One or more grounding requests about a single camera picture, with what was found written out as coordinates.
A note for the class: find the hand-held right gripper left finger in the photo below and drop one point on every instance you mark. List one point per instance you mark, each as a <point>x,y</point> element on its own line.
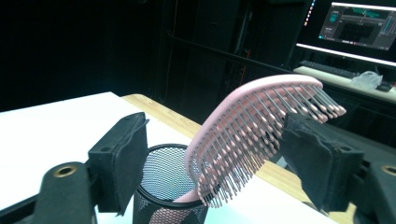
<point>120,155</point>

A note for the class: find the black keyboard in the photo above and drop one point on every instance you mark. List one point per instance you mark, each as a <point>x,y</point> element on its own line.
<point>327,69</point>

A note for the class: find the pink hairbrush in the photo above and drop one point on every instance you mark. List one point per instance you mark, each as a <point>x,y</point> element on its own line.
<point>249,90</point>

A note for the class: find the black mesh pen cup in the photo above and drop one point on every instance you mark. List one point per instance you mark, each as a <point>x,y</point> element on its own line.
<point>162,174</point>

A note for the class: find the clear plastic bag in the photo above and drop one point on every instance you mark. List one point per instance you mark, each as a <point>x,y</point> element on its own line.
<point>367,80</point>

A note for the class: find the computer monitor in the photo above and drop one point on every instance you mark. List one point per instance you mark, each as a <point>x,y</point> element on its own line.
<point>358,25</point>

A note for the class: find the light wooden desk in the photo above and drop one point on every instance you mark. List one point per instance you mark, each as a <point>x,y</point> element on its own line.
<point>336,81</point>

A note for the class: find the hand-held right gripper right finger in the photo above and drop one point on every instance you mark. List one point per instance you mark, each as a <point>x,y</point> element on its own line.
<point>317,161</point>

